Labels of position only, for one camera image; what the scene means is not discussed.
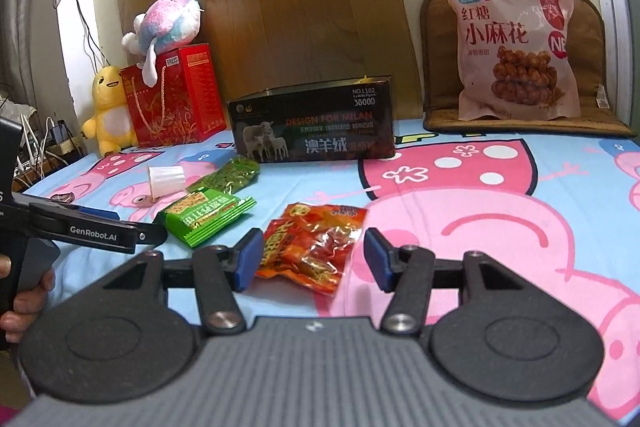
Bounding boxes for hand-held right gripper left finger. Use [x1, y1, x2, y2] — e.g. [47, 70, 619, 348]
[102, 228, 265, 337]

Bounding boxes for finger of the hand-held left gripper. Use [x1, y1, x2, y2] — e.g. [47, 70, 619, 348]
[74, 205, 122, 223]

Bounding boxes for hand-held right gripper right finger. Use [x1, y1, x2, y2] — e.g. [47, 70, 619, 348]
[363, 228, 526, 337]

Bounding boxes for orange red snack packet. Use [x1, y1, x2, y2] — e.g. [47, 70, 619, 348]
[255, 202, 368, 297]

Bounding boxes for bright green snack packet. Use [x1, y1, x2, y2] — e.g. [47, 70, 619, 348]
[154, 188, 258, 249]

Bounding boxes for white plastic cup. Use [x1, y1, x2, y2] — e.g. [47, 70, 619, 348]
[147, 164, 187, 202]

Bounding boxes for dark green pea packet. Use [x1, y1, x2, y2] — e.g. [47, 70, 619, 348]
[186, 156, 262, 195]

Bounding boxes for dark printed box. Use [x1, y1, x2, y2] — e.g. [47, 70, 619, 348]
[227, 74, 398, 164]

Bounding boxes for person's left hand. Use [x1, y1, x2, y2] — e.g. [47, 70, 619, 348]
[0, 256, 57, 344]

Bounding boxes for yellow plush toy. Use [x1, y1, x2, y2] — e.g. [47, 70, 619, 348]
[81, 65, 138, 156]

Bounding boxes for cartoon printed bed sheet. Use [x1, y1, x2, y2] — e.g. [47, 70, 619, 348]
[20, 117, 640, 427]

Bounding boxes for red gift box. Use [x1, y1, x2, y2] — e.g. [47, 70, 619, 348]
[120, 43, 228, 148]

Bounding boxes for pastel plush toy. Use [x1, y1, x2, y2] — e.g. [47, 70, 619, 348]
[121, 0, 206, 88]

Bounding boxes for person's torso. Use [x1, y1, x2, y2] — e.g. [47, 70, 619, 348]
[0, 399, 23, 427]

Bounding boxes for large pink snack bag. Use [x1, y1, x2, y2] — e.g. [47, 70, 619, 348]
[434, 0, 582, 122]

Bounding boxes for brown seat cushion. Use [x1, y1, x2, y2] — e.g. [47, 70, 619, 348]
[419, 0, 632, 138]

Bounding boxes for white power strip with cables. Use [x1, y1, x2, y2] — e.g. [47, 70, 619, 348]
[12, 114, 88, 190]

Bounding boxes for white door frame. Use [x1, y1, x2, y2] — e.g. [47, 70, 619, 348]
[580, 0, 640, 142]

